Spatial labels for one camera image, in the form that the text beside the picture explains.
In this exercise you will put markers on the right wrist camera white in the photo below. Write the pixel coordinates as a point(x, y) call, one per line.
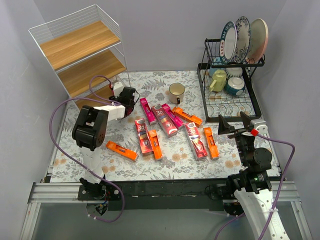
point(257, 127)

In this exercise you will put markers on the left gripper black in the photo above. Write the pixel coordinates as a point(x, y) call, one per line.
point(131, 93)

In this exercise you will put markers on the orange toothpaste box top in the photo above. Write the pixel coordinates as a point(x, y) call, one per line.
point(179, 112)

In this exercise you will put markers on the white wire wooden shelf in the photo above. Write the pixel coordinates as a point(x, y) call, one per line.
point(83, 48)

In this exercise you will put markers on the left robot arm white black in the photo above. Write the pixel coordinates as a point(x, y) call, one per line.
point(89, 133)

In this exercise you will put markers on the cream pink plate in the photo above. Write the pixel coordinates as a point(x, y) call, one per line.
point(258, 40)

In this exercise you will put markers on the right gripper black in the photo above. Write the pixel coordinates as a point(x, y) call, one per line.
point(238, 133)

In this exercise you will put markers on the cream mug black handle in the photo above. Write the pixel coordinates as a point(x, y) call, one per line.
point(176, 93)

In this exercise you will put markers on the pink toothpaste box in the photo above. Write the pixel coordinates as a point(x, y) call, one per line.
point(175, 119)
point(148, 112)

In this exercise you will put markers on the yellow green mug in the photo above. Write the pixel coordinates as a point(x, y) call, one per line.
point(218, 82)

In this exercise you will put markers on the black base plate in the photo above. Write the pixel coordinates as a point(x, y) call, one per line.
point(210, 194)

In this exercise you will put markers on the blue floral plate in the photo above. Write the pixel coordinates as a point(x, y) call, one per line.
point(243, 29)

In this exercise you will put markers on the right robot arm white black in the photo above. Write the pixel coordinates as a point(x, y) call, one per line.
point(252, 187)

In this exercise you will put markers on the floral table mat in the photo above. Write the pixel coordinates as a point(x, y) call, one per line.
point(178, 161)

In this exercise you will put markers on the aluminium frame rail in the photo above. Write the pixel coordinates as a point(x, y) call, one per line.
point(53, 193)

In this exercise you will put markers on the red 3d toothpaste box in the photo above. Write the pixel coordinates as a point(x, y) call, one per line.
point(143, 137)
point(164, 120)
point(195, 141)

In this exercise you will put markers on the black wire dish rack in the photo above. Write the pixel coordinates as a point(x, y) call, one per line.
point(223, 103)

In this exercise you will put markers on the light blue cup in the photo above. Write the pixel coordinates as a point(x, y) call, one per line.
point(214, 65)

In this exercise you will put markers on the orange toothpaste box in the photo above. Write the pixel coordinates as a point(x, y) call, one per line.
point(154, 141)
point(122, 151)
point(212, 147)
point(179, 112)

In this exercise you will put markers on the white blue patterned bowl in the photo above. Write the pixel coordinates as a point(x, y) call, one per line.
point(233, 72)

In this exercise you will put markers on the teal white bowl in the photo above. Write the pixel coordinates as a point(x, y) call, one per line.
point(235, 86)

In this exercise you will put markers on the white plate blue rim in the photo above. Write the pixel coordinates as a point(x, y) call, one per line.
point(228, 42)

